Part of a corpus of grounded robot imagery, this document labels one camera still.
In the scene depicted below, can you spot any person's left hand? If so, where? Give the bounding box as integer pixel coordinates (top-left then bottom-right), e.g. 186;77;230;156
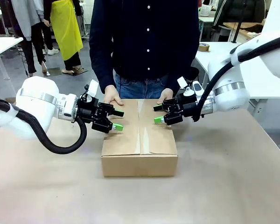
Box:
156;88;175;105

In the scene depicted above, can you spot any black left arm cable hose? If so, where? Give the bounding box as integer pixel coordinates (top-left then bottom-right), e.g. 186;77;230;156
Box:
0;96;88;155

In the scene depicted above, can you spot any person in grey hoodie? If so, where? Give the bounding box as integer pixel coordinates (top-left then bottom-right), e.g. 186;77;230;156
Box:
10;0;49;77

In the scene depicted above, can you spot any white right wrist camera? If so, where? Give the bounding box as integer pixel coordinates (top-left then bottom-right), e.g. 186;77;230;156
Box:
176;76;204;97

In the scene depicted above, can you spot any person in dark shirt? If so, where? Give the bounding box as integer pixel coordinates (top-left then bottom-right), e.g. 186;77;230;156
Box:
89;0;200;100

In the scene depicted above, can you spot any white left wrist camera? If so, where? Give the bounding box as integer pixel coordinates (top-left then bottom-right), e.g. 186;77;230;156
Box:
87;79;99;97

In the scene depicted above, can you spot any person in yellow apron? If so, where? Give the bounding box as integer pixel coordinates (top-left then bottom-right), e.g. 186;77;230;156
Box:
43;0;88;76

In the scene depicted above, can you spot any wooden board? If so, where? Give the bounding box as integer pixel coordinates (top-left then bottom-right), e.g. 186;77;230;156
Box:
223;22;265;39

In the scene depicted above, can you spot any white perforated basket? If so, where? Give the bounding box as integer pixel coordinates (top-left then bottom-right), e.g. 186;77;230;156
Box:
199;4;213;18

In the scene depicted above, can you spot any person with white sneakers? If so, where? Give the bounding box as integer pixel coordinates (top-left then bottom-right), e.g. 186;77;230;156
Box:
41;22;60;56

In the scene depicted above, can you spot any brown tape roll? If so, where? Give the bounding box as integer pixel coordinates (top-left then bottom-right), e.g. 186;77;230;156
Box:
198;42;211;53

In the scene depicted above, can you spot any black pole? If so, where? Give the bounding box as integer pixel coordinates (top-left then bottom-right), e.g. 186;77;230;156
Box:
231;21;243;44

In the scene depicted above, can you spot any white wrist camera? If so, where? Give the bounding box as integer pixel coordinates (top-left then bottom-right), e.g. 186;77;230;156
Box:
87;79;99;97
176;76;204;97

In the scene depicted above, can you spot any person's right hand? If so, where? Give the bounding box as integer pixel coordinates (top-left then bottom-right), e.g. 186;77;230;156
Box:
104;84;125;106

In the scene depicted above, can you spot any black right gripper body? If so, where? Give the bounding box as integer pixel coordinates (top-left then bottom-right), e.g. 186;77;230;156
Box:
161;94;198;126

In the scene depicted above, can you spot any dark floor mat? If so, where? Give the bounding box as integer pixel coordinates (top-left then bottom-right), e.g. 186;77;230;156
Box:
46;67;63;77

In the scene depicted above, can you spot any brown cardboard box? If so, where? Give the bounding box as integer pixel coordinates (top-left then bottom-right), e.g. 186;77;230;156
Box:
100;98;179;177

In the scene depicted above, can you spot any small white side table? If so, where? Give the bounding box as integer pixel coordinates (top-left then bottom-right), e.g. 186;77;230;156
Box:
0;36;24;80

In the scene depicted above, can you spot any large white side table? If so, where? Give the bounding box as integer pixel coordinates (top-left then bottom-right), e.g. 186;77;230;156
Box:
193;41;280;100

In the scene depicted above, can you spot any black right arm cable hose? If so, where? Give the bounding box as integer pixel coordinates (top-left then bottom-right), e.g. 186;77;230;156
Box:
192;33;280;123

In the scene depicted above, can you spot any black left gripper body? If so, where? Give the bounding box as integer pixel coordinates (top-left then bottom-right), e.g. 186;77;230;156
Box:
75;94;115;134

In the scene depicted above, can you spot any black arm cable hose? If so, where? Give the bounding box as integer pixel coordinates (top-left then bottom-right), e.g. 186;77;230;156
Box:
0;96;88;155
192;33;280;123

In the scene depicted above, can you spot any person's right forearm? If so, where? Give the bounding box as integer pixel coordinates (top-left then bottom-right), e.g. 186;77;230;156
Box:
89;35;115;94

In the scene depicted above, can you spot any person's left forearm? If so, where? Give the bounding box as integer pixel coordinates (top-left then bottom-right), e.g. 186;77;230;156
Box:
167;35;200;94

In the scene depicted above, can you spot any person in black striped jacket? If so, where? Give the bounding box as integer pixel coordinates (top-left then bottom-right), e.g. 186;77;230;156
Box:
212;0;266;30

